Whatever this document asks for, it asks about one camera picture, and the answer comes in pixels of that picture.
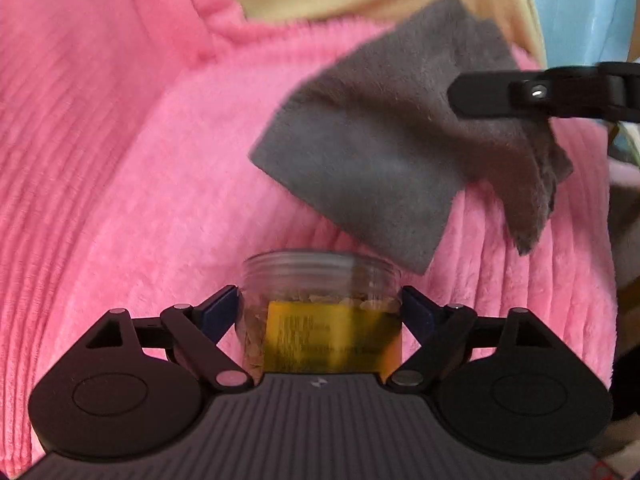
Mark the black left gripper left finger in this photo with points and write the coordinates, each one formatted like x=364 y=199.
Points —
x=190 y=335

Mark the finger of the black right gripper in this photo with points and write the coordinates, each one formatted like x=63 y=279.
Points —
x=500 y=94

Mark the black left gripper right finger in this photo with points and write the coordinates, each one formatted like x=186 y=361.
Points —
x=447 y=336

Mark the clear jar with yellow label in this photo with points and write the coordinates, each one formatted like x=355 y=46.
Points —
x=308 y=312

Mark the grey microfibre cloth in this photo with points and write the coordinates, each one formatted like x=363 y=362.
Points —
x=373 y=145

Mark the light blue star curtain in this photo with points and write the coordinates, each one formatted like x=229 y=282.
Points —
x=584 y=32

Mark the pink ribbed blanket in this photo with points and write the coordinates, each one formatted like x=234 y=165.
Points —
x=125 y=178

